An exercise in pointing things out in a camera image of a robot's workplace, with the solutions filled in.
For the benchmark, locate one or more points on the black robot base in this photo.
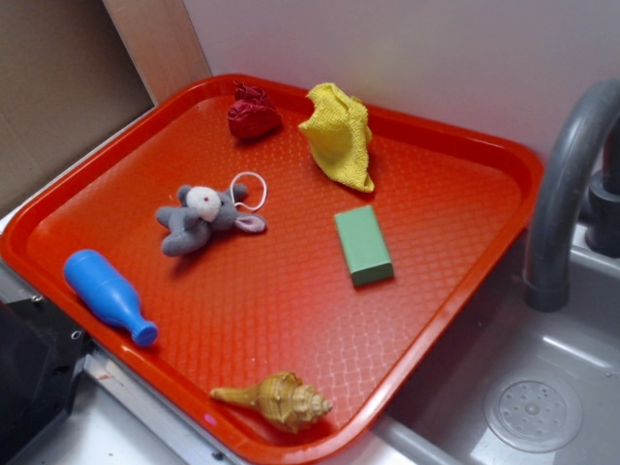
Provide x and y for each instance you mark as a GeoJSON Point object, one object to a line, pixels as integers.
{"type": "Point", "coordinates": [42, 356]}

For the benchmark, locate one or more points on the green rectangular block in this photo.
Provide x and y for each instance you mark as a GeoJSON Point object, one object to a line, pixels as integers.
{"type": "Point", "coordinates": [363, 245]}

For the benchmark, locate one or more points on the red plastic tray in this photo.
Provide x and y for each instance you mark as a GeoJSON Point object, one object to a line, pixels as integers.
{"type": "Point", "coordinates": [449, 203]}

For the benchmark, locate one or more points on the yellow knitted cloth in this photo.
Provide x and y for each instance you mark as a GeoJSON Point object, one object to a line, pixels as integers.
{"type": "Point", "coordinates": [338, 134]}

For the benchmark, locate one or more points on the grey plush mouse toy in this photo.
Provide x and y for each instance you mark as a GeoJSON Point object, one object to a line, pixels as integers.
{"type": "Point", "coordinates": [203, 212]}

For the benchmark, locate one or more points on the crumpled red cloth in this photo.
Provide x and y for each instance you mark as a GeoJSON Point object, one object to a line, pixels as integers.
{"type": "Point", "coordinates": [252, 114]}

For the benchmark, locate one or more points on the tan conch seashell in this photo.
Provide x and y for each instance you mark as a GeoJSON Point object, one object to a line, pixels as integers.
{"type": "Point", "coordinates": [281, 399]}

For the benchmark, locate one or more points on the blue plastic toy bottle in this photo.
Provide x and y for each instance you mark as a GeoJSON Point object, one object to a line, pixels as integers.
{"type": "Point", "coordinates": [109, 295]}

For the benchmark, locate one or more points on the grey toy faucet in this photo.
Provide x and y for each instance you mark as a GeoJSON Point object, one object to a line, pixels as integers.
{"type": "Point", "coordinates": [581, 177]}

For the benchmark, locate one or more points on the grey toy sink basin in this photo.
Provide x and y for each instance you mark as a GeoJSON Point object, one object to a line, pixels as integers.
{"type": "Point", "coordinates": [506, 384]}

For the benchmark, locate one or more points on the brown cardboard panel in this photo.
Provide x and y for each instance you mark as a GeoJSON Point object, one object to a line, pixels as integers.
{"type": "Point", "coordinates": [67, 84]}

